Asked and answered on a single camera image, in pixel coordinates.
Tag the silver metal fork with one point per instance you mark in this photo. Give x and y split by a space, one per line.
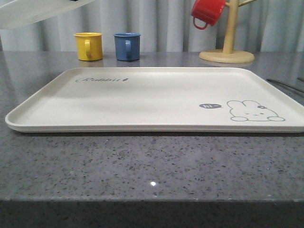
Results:
286 88

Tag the white round plate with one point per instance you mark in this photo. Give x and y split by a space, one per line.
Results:
17 13

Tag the beige rabbit serving tray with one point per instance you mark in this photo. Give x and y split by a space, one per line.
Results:
170 99

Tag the blue enamel mug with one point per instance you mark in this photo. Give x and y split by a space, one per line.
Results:
127 46

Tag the yellow enamel mug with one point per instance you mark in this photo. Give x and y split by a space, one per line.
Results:
89 46

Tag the wooden mug tree stand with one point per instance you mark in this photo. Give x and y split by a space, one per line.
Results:
227 54

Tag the red enamel mug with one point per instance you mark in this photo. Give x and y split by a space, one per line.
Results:
207 11

